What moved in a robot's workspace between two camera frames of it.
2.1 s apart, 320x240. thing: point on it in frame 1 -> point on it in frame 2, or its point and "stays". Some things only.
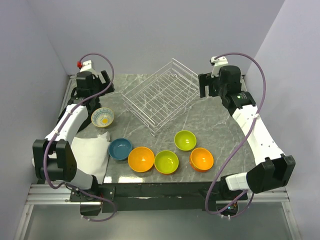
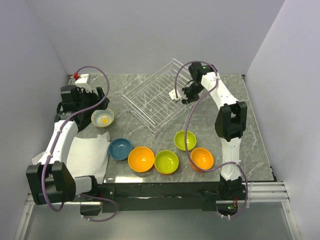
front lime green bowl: (166, 162) stays
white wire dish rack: (157, 99) stays
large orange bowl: (141, 159) stays
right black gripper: (206, 80) -> (189, 99)
